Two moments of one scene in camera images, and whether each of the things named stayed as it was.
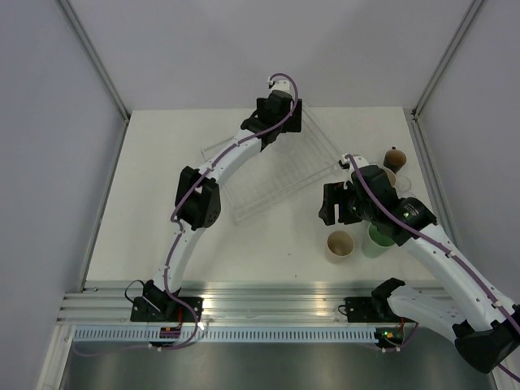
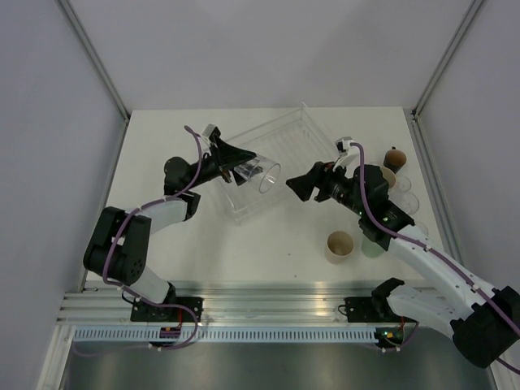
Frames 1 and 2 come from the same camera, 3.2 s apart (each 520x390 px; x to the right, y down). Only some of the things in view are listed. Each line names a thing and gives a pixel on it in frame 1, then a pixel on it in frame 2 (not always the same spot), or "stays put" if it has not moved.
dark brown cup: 395,159 stays put
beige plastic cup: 392,176 stays put
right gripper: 336,192 -> 320,175
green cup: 374,243 stays put
